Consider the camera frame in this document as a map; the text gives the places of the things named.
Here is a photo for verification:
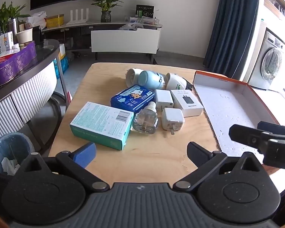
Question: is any clear plastic organizer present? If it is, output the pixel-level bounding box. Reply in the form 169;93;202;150
125;15;159;25

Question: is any white television cabinet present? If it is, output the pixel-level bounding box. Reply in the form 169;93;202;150
41;21;162;64

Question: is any light blue toothpick jar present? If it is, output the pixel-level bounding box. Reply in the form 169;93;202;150
138;70;167;91

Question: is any curved ribbed white cabinet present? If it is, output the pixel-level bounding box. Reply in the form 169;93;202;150
0;39;73;148

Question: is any black charger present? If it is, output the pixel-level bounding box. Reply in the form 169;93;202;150
183;77;194;91

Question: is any orange white cardboard box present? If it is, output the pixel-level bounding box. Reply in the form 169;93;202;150
192;70;284;164

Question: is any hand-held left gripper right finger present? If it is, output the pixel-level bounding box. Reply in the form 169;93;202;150
173;142;268;192

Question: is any grey plastic bag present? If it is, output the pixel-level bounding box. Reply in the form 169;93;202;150
120;23;143;31

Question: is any white yellow cardboard box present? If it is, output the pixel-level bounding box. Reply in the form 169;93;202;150
58;43;67;61

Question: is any white washing machine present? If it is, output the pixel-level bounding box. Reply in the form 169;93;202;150
248;30;285;91

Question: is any purple patterned box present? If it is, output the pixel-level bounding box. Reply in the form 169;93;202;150
0;41;37;88

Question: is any potted plant in dark vase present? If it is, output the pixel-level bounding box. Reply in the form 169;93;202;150
91;0;124;23

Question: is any white paper cup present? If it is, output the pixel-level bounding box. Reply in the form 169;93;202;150
16;28;33;45

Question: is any blue plastic bag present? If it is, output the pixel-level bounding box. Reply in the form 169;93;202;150
53;57;69;79

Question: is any teal white carton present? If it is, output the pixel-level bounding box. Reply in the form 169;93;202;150
70;101;135;151

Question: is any large white charger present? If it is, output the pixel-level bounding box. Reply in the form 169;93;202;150
155;89;174;112

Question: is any black stand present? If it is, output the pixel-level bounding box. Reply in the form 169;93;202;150
32;25;44;44

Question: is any white plastic bag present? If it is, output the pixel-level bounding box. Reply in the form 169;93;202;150
26;11;47;30

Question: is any small white plug charger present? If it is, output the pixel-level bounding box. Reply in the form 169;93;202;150
161;108;185;136

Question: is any blue cartoon print box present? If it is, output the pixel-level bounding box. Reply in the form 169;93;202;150
110;85;155;114

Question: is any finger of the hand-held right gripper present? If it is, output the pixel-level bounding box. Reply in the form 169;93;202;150
258;121;285;141
229;124;271;148

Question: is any steel bottle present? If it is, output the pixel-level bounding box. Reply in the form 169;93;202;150
7;18;20;38

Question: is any dark blue curtain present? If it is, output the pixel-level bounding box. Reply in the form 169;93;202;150
203;0;262;80

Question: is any white router with antennas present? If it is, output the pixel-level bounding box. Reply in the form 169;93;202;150
66;8;89;25

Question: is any white plug-in repellent heater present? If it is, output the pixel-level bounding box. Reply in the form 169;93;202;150
125;68;145;87
165;72;188;91

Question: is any yellow tin box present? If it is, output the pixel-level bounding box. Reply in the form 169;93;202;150
46;14;65;28

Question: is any clear glass refill bottle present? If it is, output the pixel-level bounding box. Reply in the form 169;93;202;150
132;101;159;135

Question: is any white charger packaging box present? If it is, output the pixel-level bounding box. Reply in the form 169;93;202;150
170;89;204;117

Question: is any green leafy plant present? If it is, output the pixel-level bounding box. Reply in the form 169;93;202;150
0;1;31;32

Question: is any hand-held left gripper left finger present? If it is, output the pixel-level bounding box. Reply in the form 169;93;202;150
19;142;110;192

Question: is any black green box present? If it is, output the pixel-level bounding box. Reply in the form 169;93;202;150
136;4;155;19

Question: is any red white small box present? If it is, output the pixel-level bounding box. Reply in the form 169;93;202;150
0;53;17;63

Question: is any white blue medicine box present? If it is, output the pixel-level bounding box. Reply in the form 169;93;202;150
0;31;14;53

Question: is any blue trash bin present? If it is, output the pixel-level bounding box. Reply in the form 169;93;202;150
0;132;35;175

